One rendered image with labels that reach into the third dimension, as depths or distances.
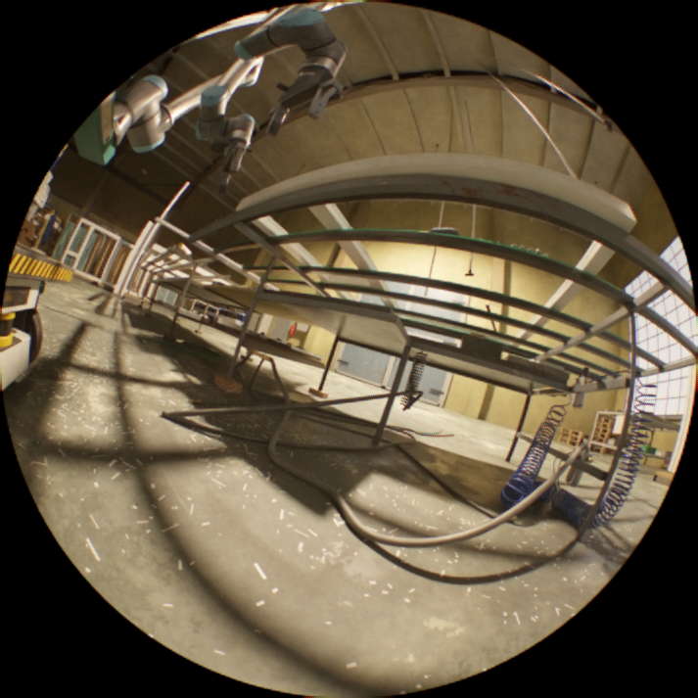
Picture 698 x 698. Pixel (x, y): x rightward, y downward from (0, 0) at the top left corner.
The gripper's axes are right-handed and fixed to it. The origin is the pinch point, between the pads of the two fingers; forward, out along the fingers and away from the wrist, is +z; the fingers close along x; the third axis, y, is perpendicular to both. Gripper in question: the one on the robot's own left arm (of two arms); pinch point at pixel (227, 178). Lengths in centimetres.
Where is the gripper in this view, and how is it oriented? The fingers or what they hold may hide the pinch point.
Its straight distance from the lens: 80.6
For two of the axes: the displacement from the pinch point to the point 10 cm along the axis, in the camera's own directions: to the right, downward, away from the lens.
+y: 7.1, -1.3, 7.0
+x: -7.1, -0.5, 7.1
